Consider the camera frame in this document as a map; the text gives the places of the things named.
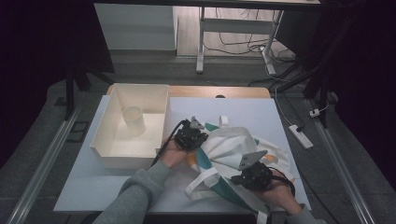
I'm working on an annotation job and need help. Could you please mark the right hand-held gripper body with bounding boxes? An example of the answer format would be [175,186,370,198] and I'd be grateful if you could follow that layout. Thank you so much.
[236,149,276,191]

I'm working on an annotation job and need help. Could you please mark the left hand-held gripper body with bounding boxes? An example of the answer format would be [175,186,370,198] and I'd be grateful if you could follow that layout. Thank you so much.
[174,116,209,152]

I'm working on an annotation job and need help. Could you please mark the white tote bag coloured shapes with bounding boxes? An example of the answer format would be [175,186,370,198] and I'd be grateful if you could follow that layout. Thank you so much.
[185,115,295,224]

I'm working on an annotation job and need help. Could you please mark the white plastic bin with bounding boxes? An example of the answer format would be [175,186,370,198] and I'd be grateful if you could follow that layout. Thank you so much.
[90,82,171,171]

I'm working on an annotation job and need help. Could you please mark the white cup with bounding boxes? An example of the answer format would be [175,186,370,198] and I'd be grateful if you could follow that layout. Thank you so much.
[121,105,147,136]

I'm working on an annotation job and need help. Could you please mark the person's left hand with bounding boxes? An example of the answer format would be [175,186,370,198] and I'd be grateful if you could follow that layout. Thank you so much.
[160,138,189,170]

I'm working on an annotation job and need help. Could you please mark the person's right hand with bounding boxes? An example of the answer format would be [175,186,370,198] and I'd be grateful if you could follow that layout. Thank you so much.
[251,169,304,216]

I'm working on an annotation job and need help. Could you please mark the white power strip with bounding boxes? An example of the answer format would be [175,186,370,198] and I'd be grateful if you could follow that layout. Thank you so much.
[289,124,315,150]

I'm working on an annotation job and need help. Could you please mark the white desk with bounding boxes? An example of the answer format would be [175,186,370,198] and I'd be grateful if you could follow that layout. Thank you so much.
[93,0,321,76]

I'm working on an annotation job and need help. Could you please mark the white table mat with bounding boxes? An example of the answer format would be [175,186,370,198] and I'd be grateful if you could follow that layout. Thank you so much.
[53,95,312,216]

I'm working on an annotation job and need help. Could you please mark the black floor plate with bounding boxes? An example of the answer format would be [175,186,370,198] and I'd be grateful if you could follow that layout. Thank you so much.
[66,120,92,144]

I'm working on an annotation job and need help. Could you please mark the black metal stand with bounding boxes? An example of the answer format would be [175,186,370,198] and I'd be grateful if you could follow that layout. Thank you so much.
[274,18,340,129]
[64,62,115,120]

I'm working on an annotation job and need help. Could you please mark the white cabinet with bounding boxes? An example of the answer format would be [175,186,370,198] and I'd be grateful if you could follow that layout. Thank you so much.
[93,3,178,51]

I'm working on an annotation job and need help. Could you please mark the left hand-held gripper black cable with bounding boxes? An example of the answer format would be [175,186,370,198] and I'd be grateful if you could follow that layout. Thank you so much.
[150,119,190,167]

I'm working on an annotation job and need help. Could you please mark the hand-held gripper black cable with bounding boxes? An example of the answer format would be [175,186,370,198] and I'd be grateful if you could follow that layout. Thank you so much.
[150,119,190,167]
[269,167,297,198]

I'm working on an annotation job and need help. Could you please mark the right hand-held gripper black cable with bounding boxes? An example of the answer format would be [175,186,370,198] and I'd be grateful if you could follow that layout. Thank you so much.
[269,167,297,198]

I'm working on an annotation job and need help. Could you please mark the aluminium floor rail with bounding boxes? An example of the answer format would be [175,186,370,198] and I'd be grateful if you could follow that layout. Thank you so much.
[306,99,376,224]
[6,105,83,224]

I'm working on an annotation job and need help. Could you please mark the black floor cable bundle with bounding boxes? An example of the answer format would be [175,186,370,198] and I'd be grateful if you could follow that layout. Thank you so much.
[204,7,309,94]

